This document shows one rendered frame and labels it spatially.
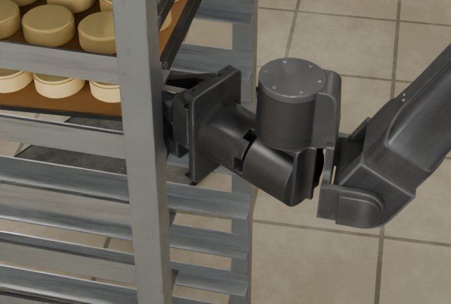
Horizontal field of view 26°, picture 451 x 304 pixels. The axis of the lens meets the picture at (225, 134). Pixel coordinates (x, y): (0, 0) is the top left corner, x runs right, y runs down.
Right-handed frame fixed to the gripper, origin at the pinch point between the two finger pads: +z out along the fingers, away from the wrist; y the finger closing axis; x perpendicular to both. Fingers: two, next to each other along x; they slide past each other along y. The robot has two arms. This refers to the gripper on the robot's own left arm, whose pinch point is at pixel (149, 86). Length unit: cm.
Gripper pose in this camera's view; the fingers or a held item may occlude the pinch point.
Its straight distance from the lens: 96.4
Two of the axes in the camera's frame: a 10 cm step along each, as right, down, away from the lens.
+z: -7.4, -4.4, 5.1
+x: -6.7, 4.7, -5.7
